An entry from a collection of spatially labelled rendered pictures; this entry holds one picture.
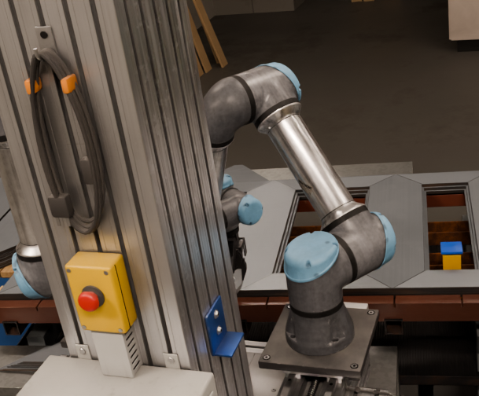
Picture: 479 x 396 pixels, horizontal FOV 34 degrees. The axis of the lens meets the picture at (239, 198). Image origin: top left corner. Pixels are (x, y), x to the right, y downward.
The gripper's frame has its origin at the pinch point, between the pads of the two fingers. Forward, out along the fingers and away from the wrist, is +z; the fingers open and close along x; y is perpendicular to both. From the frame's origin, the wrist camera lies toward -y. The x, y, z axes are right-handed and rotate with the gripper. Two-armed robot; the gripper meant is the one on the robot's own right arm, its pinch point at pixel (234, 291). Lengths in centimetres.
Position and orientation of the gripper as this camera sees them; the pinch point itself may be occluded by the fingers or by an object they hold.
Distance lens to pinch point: 230.6
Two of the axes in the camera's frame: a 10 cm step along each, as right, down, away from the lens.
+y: 1.9, -4.4, 8.8
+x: -9.7, 0.4, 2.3
